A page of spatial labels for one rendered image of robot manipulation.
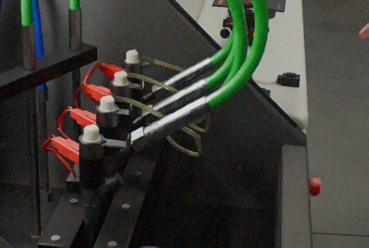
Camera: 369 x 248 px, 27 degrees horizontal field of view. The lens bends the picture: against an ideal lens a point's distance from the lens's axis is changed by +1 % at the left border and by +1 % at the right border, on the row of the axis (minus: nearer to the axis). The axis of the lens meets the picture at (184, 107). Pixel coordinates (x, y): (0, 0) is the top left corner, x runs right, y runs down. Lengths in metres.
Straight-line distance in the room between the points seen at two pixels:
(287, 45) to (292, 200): 0.52
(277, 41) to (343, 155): 1.77
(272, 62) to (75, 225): 0.62
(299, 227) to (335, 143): 2.36
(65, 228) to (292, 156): 0.39
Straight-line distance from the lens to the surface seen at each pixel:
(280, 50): 1.44
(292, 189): 1.04
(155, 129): 0.80
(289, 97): 1.24
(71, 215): 0.90
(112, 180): 0.85
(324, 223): 2.75
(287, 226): 0.96
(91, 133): 0.82
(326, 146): 3.27
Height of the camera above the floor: 1.47
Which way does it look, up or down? 25 degrees down
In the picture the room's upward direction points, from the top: 3 degrees clockwise
